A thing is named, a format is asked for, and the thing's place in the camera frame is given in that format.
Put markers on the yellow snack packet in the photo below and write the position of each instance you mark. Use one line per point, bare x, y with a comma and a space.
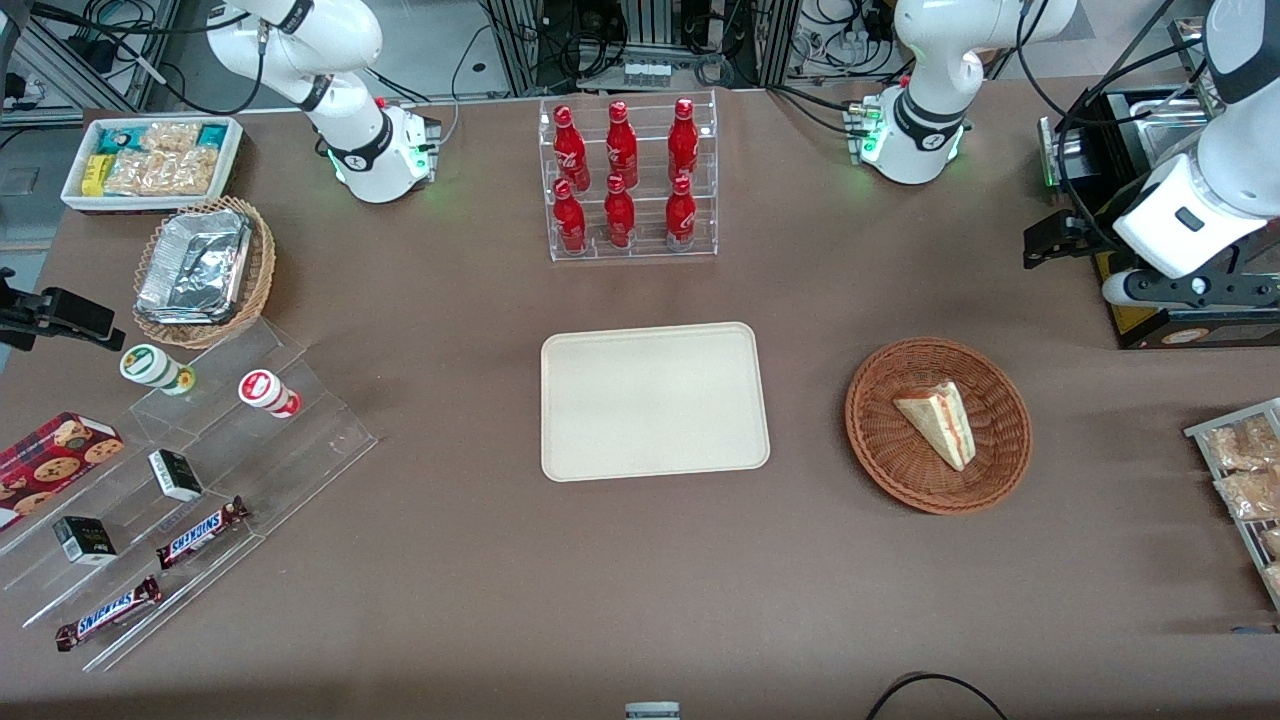
95, 175

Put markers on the small grey mount block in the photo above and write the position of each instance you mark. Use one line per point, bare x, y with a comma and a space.
652, 711

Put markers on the snickers chocolate bar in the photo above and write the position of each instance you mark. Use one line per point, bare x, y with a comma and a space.
200, 533
108, 613

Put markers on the clear acrylic bottle rack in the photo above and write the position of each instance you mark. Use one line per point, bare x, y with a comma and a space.
645, 240

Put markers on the black steel appliance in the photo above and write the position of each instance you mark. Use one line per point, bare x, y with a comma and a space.
1150, 120

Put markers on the small black carton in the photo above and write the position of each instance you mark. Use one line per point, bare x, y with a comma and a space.
84, 540
176, 475

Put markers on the teal snack packet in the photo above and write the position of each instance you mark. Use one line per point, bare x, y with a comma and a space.
212, 134
115, 138

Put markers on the cream plastic tray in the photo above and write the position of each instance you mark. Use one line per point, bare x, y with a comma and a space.
655, 400

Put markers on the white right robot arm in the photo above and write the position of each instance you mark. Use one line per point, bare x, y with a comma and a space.
330, 60

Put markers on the green white yogurt cup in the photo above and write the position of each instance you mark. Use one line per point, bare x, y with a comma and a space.
150, 366

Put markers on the oval brown wicker basket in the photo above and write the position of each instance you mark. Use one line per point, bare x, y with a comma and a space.
262, 270

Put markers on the clear acrylic stepped display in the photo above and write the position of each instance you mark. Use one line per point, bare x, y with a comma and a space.
290, 450

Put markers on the clear bag of crackers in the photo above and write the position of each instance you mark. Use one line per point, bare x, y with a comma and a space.
170, 136
165, 173

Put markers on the aluminium profile frame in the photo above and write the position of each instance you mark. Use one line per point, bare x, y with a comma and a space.
160, 50

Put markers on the red cola bottle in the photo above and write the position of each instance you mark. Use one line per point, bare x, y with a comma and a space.
570, 222
570, 150
681, 216
621, 148
683, 143
619, 218

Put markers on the red cookie box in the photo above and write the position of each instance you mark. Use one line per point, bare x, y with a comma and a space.
55, 460

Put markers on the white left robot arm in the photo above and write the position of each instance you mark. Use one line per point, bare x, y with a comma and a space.
930, 80

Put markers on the clear bag of pastries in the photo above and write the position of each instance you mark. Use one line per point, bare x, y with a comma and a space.
1240, 445
1270, 545
1250, 495

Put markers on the round brown wicker basket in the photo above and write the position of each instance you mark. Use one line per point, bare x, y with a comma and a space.
880, 440

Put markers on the aluminium foil container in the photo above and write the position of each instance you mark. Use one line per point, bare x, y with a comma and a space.
195, 265

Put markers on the red white yogurt cup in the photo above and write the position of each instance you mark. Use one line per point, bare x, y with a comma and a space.
266, 391

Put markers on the white power strip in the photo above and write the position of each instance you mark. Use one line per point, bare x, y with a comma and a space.
858, 42

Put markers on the white rectangular snack bin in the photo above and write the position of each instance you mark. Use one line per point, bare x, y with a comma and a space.
75, 195

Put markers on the triangle sandwich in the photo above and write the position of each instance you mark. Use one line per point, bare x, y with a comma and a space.
940, 420

